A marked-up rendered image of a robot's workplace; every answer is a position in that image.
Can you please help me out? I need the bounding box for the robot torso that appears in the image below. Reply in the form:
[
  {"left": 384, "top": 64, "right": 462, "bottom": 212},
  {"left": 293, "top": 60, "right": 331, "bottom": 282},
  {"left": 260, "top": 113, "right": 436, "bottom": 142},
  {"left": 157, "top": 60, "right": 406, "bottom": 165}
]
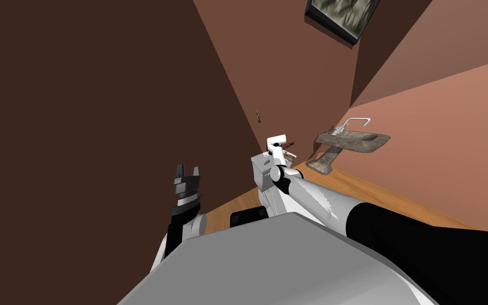
[{"left": 116, "top": 206, "right": 439, "bottom": 305}]

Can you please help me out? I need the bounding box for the white toilet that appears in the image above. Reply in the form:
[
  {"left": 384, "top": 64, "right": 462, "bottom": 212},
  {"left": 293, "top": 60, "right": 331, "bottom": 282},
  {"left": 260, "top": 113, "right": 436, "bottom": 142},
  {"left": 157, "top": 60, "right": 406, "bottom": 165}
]
[{"left": 250, "top": 151, "right": 297, "bottom": 218}]

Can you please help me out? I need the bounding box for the grey stone sink with tap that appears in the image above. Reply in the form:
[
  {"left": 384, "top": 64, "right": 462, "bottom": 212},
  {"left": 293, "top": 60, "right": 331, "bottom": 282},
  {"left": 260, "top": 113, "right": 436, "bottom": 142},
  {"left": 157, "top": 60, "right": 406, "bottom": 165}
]
[{"left": 305, "top": 117, "right": 392, "bottom": 176}]

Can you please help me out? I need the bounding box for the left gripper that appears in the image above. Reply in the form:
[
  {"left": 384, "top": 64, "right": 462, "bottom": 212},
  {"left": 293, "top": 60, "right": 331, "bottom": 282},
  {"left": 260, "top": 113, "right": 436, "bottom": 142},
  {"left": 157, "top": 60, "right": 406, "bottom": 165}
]
[{"left": 173, "top": 164, "right": 203, "bottom": 199}]

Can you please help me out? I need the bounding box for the black framed wall picture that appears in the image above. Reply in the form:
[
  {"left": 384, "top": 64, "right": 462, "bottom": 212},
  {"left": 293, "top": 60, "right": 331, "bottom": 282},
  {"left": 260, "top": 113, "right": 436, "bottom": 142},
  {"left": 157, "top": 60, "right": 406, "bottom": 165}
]
[{"left": 304, "top": 0, "right": 381, "bottom": 46}]

